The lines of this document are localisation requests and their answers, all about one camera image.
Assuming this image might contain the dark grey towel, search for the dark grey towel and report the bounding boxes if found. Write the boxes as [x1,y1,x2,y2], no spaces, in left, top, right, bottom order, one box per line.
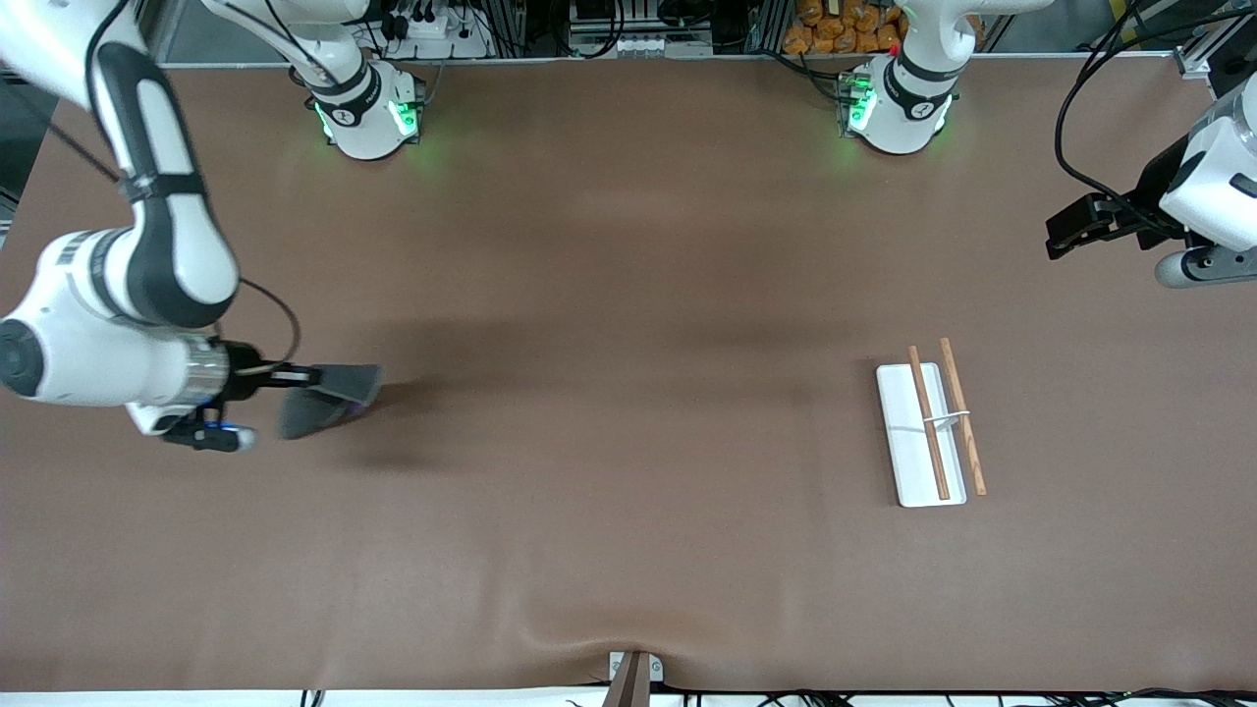
[278,364,384,440]

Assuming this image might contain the white rack base tray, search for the white rack base tray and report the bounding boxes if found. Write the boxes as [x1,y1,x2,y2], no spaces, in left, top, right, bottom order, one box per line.
[876,363,968,509]

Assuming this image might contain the right wooden chopstick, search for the right wooden chopstick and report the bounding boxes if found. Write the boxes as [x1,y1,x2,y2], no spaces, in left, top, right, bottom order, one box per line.
[940,339,987,497]

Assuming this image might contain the wooden chopstick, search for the wooden chopstick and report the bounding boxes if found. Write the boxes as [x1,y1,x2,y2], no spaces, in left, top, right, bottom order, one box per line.
[908,346,952,502]
[940,339,987,497]

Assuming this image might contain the left wooden chopstick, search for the left wooden chopstick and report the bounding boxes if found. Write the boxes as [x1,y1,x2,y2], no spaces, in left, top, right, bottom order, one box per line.
[908,346,952,502]

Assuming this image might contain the orange packaged goods pile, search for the orange packaged goods pile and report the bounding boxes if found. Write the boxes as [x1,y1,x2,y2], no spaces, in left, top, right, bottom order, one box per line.
[783,0,904,56]

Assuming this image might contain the brown table cover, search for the brown table cover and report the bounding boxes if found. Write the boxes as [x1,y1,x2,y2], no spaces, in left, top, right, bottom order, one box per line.
[0,54,1257,693]

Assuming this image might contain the white power strip with plugs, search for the white power strip with plugs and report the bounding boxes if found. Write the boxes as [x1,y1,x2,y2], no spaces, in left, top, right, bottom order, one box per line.
[378,0,492,60]

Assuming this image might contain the white socket bar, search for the white socket bar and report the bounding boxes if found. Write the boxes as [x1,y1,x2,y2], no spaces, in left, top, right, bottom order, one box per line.
[570,29,713,58]

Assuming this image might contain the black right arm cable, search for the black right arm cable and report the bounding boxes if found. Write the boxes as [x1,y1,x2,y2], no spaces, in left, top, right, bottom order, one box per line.
[239,278,301,372]

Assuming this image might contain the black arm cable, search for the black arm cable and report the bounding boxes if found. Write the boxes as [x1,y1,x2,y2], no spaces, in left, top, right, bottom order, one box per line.
[239,278,301,372]
[1054,0,1257,239]

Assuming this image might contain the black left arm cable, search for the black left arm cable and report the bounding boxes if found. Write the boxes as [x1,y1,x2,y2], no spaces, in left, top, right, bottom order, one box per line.
[1054,0,1257,239]

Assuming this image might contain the aluminium frame profile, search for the aluminium frame profile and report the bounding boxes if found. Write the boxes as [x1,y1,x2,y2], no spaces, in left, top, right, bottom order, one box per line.
[1174,20,1257,80]

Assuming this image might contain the metal table clamp bracket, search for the metal table clamp bracket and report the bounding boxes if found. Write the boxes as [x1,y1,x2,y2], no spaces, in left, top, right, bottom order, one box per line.
[609,651,665,684]

